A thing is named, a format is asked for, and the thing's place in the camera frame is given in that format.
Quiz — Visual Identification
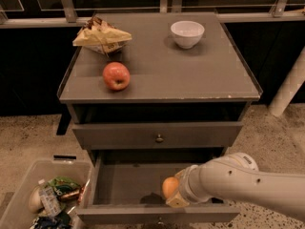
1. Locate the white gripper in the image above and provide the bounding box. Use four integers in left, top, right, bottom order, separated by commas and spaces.
166, 165, 210, 208

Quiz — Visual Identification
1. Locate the orange fruit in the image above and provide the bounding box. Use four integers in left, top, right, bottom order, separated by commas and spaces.
162, 177, 179, 198

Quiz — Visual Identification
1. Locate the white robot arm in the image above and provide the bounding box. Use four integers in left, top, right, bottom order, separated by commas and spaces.
162, 153, 305, 221

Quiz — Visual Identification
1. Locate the brass top drawer knob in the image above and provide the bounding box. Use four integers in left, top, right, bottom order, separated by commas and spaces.
155, 135, 164, 143

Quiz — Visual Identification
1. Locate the open middle drawer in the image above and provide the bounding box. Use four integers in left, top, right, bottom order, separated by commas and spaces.
77, 148, 239, 225

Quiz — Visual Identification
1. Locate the closed top drawer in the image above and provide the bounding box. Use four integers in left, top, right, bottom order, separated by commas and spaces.
72, 121, 242, 150

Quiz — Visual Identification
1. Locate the grey drawer cabinet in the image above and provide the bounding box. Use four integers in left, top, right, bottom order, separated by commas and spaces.
56, 11, 263, 227

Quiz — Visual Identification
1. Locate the brown can in bin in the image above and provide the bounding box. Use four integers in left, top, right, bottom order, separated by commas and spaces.
58, 189, 80, 202

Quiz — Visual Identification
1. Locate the green snack packet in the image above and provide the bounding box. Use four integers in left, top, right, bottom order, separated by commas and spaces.
48, 177, 80, 197

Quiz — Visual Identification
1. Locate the dark blue packet in bin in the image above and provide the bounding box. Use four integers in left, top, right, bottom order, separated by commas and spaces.
30, 213, 71, 229

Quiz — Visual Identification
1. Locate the plastic water bottle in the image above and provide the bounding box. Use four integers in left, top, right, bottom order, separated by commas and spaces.
38, 179, 62, 218

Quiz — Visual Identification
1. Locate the red apple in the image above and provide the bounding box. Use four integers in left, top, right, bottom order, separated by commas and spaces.
102, 62, 131, 91

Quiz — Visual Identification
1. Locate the white diagonal pole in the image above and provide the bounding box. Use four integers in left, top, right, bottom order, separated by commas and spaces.
269, 47, 305, 116

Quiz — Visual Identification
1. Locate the white round object in bin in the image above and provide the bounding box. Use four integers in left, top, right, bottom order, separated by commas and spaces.
28, 186, 43, 213

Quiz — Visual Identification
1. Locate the white bowl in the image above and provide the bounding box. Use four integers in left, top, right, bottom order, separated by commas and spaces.
171, 21, 205, 49

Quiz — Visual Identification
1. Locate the clear plastic bin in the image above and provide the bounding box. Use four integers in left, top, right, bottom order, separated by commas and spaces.
0, 159, 92, 229

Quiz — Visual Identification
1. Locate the yellow chip bag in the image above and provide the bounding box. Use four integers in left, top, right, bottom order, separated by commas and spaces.
72, 16, 132, 55

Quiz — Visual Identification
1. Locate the metal railing frame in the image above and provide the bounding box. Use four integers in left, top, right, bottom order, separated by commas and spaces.
0, 0, 305, 28

